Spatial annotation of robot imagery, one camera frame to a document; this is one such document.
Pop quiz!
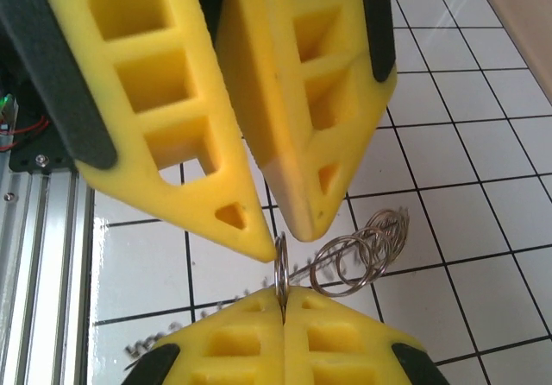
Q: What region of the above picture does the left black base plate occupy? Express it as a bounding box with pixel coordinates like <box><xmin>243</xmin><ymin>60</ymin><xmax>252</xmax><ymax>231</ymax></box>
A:
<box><xmin>0</xmin><ymin>78</ymin><xmax>78</xmax><ymax>174</ymax></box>

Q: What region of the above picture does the aluminium mounting rail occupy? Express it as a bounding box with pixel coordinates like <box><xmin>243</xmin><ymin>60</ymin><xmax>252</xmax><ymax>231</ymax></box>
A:
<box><xmin>0</xmin><ymin>168</ymin><xmax>94</xmax><ymax>385</ymax></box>

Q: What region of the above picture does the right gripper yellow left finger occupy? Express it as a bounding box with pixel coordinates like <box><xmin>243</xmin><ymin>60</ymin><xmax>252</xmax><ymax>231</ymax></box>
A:
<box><xmin>122</xmin><ymin>287</ymin><xmax>285</xmax><ymax>385</ymax></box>

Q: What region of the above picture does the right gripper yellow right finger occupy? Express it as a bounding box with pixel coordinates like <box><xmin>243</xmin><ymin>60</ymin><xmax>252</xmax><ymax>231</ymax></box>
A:
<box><xmin>284</xmin><ymin>287</ymin><xmax>452</xmax><ymax>385</ymax></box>

